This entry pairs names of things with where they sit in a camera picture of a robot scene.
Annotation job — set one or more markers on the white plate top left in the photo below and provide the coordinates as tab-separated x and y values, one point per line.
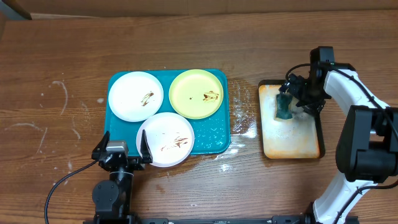
135	96

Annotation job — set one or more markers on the dark green sponge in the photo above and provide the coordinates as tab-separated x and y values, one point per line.
283	102

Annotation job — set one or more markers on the yellow-green plate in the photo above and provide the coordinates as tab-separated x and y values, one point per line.
196	94

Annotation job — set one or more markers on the white plate bottom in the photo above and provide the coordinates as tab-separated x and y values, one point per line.
170	138

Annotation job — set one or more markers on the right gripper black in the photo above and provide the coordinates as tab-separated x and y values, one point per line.
314	108

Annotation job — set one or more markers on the white plate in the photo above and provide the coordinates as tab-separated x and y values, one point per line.
135	96
170	138

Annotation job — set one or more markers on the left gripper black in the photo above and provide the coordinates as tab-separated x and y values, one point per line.
146	158

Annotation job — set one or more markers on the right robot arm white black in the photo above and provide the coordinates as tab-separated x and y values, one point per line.
366	153

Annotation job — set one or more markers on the teal plastic tray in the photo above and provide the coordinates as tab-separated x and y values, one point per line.
212	134

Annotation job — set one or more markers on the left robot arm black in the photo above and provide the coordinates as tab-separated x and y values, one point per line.
112	197

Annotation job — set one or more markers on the black tray with soapy water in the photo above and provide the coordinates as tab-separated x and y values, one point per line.
299	137

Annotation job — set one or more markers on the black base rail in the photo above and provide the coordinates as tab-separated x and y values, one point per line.
217	220

